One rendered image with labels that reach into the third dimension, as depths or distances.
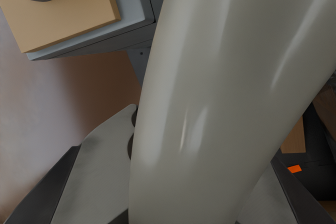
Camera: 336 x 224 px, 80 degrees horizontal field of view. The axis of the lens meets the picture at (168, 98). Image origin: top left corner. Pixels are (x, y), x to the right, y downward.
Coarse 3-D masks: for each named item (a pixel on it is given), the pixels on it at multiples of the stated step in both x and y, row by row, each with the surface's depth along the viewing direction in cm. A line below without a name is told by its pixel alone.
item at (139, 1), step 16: (128, 0) 46; (144, 0) 47; (160, 0) 58; (128, 16) 47; (144, 16) 46; (96, 32) 50; (112, 32) 50; (128, 32) 56; (144, 32) 65; (48, 48) 56; (64, 48) 55; (80, 48) 62; (96, 48) 72; (112, 48) 87; (128, 48) 108
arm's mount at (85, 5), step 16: (0, 0) 51; (16, 0) 50; (32, 0) 49; (64, 0) 47; (80, 0) 46; (96, 0) 45; (112, 0) 45; (16, 16) 51; (32, 16) 50; (48, 16) 49; (64, 16) 48; (80, 16) 47; (96, 16) 46; (112, 16) 45; (16, 32) 53; (32, 32) 52; (48, 32) 51; (64, 32) 49; (80, 32) 49; (32, 48) 53
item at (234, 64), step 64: (192, 0) 2; (256, 0) 2; (320, 0) 2; (192, 64) 3; (256, 64) 2; (320, 64) 2; (192, 128) 3; (256, 128) 3; (128, 192) 5; (192, 192) 3
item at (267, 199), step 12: (264, 180) 8; (276, 180) 8; (252, 192) 7; (264, 192) 7; (276, 192) 7; (252, 204) 7; (264, 204) 7; (276, 204) 7; (288, 204) 7; (240, 216) 6; (252, 216) 6; (264, 216) 6; (276, 216) 7; (288, 216) 7
